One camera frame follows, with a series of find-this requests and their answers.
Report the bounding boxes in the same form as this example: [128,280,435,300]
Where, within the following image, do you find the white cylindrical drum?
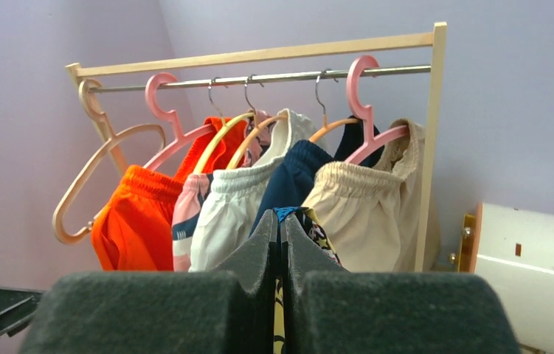
[449,202,554,353]

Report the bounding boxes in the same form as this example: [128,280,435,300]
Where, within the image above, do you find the navy blue shorts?
[251,119,364,231]

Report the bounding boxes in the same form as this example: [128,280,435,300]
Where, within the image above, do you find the metal hanging rail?
[88,63,432,94]

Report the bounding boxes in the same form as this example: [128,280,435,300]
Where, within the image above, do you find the orange wooden hanger navy shorts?
[308,69,359,143]

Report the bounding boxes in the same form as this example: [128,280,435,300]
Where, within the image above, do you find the pink hanger under beige shorts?
[345,55,409,164]

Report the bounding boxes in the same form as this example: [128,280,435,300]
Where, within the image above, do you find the beige shorts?
[302,118,425,272]

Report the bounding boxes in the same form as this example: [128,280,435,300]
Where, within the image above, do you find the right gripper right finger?
[283,215,520,353]

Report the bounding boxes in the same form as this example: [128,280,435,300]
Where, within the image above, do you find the wooden clothes rack frame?
[66,21,448,271]

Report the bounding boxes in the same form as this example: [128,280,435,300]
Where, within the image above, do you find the pink patterned shorts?
[171,117,275,271]

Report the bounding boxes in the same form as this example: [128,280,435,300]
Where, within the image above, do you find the colourful comic print shorts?
[272,206,341,354]

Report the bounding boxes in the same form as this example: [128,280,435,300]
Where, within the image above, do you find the white shorts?
[188,108,316,272]

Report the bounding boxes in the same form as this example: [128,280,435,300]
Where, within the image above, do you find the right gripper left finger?
[19,211,278,353]

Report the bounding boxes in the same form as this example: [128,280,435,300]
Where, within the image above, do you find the pink hanger under orange shorts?
[144,72,216,170]

